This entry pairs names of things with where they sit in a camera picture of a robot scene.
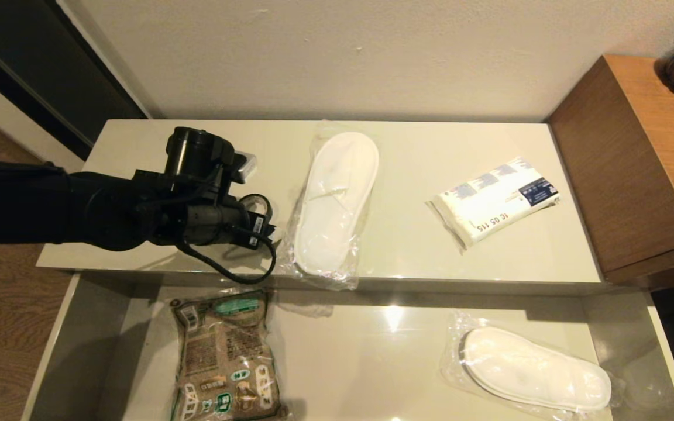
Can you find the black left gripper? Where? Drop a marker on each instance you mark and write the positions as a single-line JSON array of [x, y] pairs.
[[220, 225]]

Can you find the black tape roll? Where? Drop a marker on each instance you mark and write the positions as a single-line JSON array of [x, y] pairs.
[[267, 204]]

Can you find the white slipper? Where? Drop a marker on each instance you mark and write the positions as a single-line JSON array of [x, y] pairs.
[[337, 193], [530, 371]]

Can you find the beige drawer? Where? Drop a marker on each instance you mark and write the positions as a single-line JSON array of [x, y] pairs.
[[372, 362]]

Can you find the white tissue pack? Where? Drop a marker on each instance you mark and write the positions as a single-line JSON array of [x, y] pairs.
[[489, 204]]

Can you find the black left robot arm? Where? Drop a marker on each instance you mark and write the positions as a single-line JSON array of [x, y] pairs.
[[21, 204]]

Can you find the brown snack bag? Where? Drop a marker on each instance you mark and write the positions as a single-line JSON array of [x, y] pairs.
[[226, 356]]

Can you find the dark door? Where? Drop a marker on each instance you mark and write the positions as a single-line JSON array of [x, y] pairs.
[[38, 64]]

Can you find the brown wooden side cabinet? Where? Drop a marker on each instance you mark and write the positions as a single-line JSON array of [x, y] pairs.
[[635, 164]]

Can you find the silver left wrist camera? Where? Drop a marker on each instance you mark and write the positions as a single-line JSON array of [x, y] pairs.
[[247, 166]]

